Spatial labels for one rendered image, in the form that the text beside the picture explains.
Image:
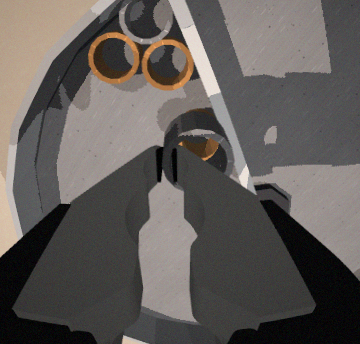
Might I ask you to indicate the bronze bushing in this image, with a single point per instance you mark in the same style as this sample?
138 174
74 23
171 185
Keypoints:
104 72
167 83
203 150

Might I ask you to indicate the grey metal bushing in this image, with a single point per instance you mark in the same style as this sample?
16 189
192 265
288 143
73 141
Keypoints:
193 124
130 32

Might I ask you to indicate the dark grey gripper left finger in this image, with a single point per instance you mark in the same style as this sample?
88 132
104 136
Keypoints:
78 269

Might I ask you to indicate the grey round turntable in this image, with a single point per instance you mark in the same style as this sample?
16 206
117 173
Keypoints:
285 88

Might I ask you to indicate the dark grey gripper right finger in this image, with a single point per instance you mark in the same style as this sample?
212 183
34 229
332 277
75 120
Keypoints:
254 266

